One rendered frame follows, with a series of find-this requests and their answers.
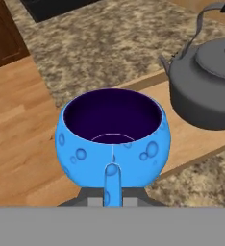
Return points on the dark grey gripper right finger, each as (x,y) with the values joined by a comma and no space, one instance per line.
(133,198)

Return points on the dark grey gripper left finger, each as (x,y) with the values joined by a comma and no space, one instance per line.
(92,198)

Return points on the blue bubble-patterned mug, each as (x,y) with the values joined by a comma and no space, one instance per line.
(85,160)

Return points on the light wooden tray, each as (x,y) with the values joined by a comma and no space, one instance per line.
(188,137)

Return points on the grey kettle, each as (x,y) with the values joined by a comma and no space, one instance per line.
(201,86)

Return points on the dark brown cabinet door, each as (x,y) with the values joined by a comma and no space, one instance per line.
(2,35)

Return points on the black hob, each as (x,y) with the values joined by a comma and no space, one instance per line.
(56,8)

